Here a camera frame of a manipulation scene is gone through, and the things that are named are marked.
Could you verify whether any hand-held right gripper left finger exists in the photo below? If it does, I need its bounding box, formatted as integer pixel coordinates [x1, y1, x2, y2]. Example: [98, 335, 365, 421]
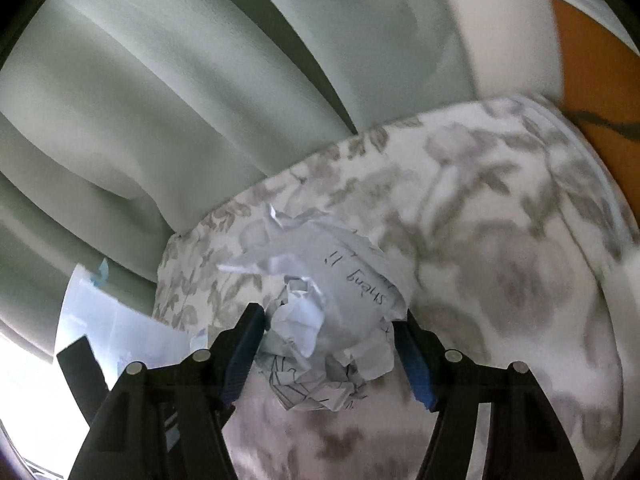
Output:
[67, 302, 266, 480]

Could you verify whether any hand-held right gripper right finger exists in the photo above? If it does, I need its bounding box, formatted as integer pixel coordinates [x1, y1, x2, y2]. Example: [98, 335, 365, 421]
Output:
[392, 309, 586, 480]

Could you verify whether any clear plastic storage container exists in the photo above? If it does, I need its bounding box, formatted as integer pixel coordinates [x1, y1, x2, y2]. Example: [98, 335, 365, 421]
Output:
[52, 259, 208, 396]

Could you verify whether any white paper ball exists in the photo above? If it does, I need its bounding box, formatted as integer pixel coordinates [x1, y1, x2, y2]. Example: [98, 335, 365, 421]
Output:
[217, 204, 417, 413]

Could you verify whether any grey floral bed sheet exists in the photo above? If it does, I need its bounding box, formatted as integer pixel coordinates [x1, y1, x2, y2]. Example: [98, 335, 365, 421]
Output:
[150, 92, 640, 480]

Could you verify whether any grey-green curtain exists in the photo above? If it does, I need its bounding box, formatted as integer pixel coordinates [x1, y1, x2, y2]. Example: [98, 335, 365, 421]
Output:
[0, 0, 483, 358]

